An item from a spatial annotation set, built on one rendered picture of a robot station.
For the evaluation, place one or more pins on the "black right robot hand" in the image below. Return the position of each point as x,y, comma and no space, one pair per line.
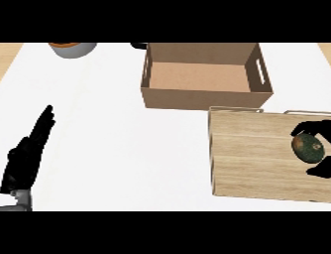
329,132

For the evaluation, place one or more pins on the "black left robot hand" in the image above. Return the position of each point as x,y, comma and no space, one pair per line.
30,150

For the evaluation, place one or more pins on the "green and orange squash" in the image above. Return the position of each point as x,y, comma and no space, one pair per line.
307,148

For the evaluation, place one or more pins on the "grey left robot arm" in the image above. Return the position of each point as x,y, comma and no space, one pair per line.
21,200

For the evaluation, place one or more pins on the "brown cardboard box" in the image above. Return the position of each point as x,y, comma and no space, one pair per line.
204,77

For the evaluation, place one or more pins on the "grey pot with orange contents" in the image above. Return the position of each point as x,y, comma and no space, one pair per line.
72,49

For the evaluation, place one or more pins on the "small black object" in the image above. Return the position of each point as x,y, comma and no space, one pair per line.
137,45

